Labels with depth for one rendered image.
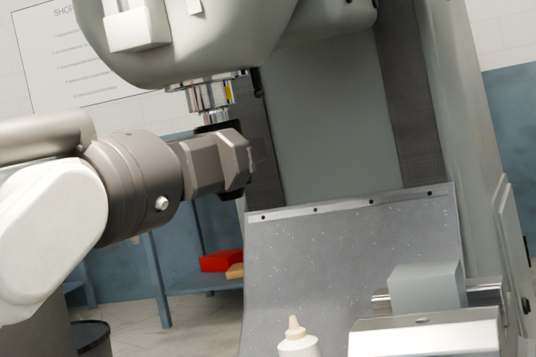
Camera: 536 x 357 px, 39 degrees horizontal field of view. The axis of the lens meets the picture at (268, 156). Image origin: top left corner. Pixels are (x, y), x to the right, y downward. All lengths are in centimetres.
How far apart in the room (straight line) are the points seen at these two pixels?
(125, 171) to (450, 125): 58
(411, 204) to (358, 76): 19
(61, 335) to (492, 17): 422
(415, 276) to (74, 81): 535
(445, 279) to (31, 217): 35
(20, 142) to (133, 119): 513
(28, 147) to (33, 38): 559
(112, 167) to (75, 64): 535
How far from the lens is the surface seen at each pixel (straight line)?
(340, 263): 107
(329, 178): 110
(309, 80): 109
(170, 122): 554
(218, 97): 71
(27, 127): 57
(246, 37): 66
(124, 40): 63
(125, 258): 592
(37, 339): 88
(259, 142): 73
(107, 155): 59
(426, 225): 105
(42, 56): 610
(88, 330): 291
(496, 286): 73
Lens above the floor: 127
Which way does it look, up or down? 4 degrees down
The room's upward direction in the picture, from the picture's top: 12 degrees counter-clockwise
